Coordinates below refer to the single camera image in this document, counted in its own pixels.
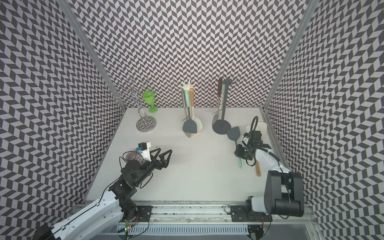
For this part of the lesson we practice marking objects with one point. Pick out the grey spatula mint handle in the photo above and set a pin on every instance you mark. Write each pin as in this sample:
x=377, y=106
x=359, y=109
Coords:
x=234, y=134

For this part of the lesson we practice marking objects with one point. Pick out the green plastic goblet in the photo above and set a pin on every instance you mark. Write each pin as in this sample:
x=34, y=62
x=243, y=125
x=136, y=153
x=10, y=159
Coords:
x=149, y=98

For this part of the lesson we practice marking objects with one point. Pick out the chrome wire glass rack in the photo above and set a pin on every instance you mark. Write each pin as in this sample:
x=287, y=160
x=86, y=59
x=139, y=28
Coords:
x=129, y=94

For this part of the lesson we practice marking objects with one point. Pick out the cream spatula cream handle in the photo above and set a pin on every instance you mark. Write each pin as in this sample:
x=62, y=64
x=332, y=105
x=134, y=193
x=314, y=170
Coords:
x=183, y=108

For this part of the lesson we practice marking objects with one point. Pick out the dark grey utensil rack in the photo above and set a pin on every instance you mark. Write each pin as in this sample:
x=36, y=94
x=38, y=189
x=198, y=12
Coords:
x=221, y=126

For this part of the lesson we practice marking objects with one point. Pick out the white spatula wooden handle rack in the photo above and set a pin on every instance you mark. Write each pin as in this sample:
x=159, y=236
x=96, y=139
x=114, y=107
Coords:
x=194, y=118

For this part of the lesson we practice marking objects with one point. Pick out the white spatula mint handle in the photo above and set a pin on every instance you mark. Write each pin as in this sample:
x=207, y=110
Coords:
x=220, y=105

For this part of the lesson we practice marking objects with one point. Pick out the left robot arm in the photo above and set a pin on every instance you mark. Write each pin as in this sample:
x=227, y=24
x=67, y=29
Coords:
x=115, y=203

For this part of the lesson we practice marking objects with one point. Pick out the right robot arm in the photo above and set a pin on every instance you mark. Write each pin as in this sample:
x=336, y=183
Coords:
x=284, y=190

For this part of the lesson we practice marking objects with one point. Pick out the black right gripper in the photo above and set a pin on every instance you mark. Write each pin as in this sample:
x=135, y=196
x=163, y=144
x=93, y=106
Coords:
x=238, y=152

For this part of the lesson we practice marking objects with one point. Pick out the metal base rail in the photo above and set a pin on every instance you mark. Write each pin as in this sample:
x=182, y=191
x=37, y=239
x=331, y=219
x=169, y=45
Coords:
x=163, y=220

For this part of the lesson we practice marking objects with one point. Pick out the cream utensil rack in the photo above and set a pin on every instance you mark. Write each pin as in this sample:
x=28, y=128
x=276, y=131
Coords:
x=187, y=87

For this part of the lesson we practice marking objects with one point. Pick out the pink ceramic cup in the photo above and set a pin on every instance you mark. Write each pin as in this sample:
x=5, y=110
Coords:
x=133, y=156

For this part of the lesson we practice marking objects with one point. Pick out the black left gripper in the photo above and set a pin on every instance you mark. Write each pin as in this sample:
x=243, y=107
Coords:
x=164, y=163

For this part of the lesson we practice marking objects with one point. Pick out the steel spoon brown handle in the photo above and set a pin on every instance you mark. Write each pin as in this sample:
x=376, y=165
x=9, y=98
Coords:
x=216, y=116

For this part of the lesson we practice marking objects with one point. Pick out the grey turner mint handle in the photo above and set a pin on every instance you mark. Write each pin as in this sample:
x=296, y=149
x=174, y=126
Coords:
x=191, y=126

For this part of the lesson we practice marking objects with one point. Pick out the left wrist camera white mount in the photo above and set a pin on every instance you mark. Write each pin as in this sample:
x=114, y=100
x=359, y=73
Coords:
x=144, y=150

